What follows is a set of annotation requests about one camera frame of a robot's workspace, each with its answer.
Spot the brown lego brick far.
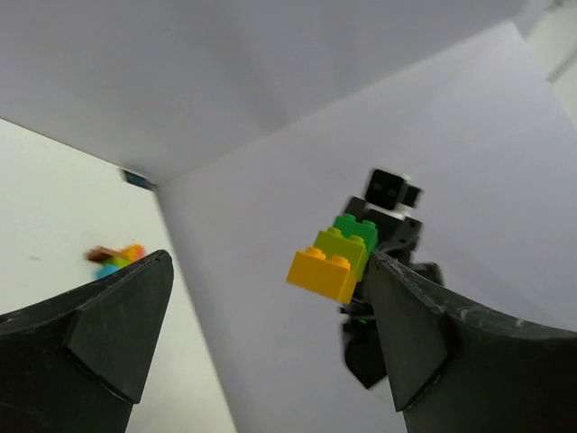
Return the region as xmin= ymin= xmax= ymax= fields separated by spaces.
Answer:
xmin=85 ymin=246 xmax=125 ymax=263

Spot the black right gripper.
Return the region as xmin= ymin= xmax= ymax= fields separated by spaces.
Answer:
xmin=339 ymin=197 xmax=444 ymax=391

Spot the blue label right corner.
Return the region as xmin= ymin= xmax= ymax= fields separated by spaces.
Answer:
xmin=122 ymin=170 xmax=155 ymax=190

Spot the yellow orange lego piece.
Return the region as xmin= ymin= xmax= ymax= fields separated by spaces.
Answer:
xmin=120 ymin=244 xmax=147 ymax=263

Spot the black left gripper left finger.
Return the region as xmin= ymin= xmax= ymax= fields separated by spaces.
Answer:
xmin=1 ymin=250 xmax=174 ymax=432

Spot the light green lego brick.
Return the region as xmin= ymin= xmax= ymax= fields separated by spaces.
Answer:
xmin=313 ymin=226 xmax=369 ymax=281

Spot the yellow lego brick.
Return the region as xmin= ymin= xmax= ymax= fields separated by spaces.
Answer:
xmin=286 ymin=246 xmax=357 ymax=304

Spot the green lego piece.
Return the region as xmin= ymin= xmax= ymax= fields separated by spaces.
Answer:
xmin=333 ymin=214 xmax=378 ymax=253

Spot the cyan lego brick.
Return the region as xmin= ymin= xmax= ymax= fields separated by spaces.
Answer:
xmin=95 ymin=263 xmax=120 ymax=280

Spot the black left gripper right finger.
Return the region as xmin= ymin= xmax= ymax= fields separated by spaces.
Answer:
xmin=370 ymin=253 xmax=576 ymax=432

